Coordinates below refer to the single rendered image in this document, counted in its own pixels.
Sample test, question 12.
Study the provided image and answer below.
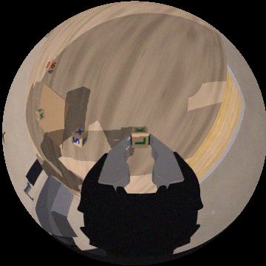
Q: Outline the tan letter block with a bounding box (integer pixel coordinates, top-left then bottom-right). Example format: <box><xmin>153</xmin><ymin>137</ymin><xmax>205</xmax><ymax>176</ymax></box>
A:
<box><xmin>35</xmin><ymin>109</ymin><xmax>44</xmax><ymax>121</ymax></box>
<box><xmin>131</xmin><ymin>126</ymin><xmax>149</xmax><ymax>149</ymax></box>
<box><xmin>72</xmin><ymin>127</ymin><xmax>88</xmax><ymax>148</ymax></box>
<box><xmin>45</xmin><ymin>59</ymin><xmax>59</xmax><ymax>70</ymax></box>

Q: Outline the tan square mat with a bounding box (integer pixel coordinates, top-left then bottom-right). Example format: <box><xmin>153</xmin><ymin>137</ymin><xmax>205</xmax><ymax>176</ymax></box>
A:
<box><xmin>39</xmin><ymin>83</ymin><xmax>71</xmax><ymax>149</ymax></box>

